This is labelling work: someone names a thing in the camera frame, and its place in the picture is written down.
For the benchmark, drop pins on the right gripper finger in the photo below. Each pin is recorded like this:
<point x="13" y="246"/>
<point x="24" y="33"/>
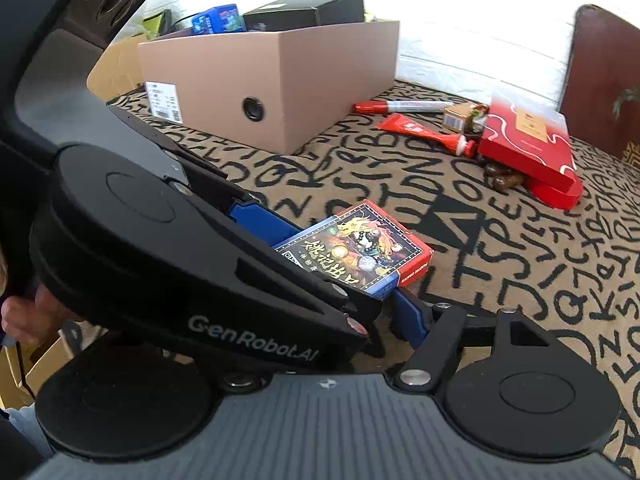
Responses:
<point x="411" y="317"/>

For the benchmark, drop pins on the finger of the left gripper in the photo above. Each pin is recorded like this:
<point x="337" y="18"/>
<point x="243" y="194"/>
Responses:
<point x="263" y="223"/>

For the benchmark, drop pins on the blue card box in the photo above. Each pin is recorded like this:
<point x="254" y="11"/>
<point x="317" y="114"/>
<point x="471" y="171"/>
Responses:
<point x="362" y="247"/>

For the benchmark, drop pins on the red tube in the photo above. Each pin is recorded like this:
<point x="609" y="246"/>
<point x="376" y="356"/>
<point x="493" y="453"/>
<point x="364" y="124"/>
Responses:
<point x="455" y="143"/>

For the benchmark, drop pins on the red gift box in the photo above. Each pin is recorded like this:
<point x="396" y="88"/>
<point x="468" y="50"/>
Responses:
<point x="533" y="140"/>

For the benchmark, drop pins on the person's left hand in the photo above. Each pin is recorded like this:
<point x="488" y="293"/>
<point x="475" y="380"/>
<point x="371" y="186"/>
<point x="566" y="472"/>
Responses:
<point x="30" y="313"/>

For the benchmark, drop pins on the brown cardboard box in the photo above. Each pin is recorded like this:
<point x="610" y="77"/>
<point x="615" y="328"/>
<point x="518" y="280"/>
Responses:
<point x="269" y="90"/>

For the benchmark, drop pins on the red white marker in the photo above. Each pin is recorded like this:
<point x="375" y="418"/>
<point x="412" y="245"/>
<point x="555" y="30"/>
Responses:
<point x="390" y="107"/>

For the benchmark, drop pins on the open corrugated cardboard box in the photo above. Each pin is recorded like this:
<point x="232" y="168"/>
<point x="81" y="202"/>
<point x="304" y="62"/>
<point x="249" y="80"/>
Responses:
<point x="118" y="70"/>

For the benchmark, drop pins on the brown chocolate pieces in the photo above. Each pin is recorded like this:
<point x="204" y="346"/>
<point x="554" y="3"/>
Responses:
<point x="501" y="177"/>

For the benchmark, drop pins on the green yellow item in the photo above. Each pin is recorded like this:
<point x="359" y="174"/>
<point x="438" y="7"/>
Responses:
<point x="158" y="24"/>

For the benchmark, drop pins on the small orange carton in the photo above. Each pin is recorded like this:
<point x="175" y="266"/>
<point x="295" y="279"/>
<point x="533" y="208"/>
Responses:
<point x="467" y="118"/>

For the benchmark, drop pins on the blue packet in box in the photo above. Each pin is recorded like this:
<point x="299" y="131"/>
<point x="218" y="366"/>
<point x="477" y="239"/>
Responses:
<point x="218" y="20"/>

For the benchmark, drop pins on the black box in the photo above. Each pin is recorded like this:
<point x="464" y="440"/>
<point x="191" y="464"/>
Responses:
<point x="282" y="15"/>

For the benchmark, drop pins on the dark red wooden board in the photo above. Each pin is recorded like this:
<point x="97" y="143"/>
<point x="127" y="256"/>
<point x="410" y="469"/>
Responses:
<point x="600" y="96"/>

